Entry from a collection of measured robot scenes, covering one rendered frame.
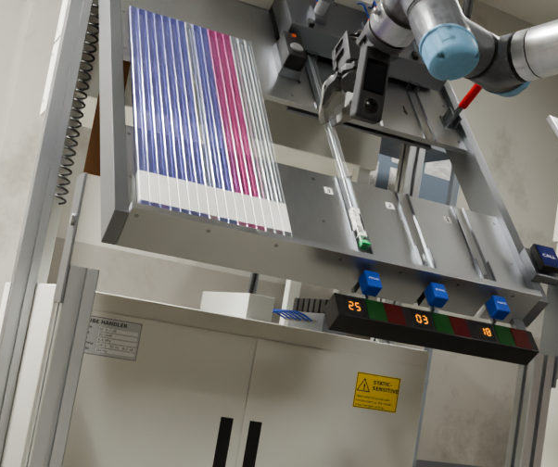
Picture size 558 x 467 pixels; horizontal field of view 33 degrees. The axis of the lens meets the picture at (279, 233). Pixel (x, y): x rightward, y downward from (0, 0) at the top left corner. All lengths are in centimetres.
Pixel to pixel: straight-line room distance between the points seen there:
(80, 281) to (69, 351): 9
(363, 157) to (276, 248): 83
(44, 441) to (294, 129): 103
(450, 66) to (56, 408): 70
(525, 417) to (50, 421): 73
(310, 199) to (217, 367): 36
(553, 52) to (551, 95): 493
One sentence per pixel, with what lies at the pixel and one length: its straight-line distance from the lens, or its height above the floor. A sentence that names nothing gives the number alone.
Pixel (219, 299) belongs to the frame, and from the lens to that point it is 182.
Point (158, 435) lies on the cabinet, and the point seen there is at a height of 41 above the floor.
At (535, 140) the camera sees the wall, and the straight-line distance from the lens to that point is 618.
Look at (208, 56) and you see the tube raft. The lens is 162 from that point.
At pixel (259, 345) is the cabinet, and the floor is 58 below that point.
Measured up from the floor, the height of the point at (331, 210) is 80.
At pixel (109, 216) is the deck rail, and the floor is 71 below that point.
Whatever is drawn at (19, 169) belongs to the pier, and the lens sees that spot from 430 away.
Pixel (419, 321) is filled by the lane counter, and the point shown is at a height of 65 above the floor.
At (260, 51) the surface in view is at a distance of 173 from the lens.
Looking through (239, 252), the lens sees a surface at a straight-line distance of 131.
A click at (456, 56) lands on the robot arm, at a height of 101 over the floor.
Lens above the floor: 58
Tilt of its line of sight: 7 degrees up
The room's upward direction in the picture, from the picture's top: 10 degrees clockwise
